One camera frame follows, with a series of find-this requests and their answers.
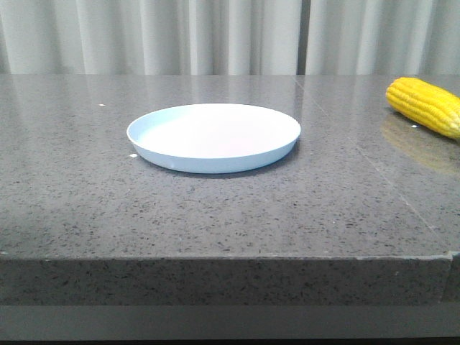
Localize yellow corn cob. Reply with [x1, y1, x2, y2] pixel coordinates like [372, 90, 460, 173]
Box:
[385, 77, 459, 141]

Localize grey curtain right panel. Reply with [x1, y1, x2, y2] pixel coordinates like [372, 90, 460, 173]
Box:
[305, 1, 459, 75]

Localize grey curtain panel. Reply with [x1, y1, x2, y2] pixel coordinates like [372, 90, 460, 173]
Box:
[1, 1, 305, 75]
[305, 1, 459, 75]

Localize light blue round plate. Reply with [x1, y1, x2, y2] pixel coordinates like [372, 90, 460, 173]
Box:
[126, 103, 301, 174]

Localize grey curtain left panel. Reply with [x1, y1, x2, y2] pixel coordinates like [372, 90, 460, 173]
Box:
[1, 1, 305, 75]

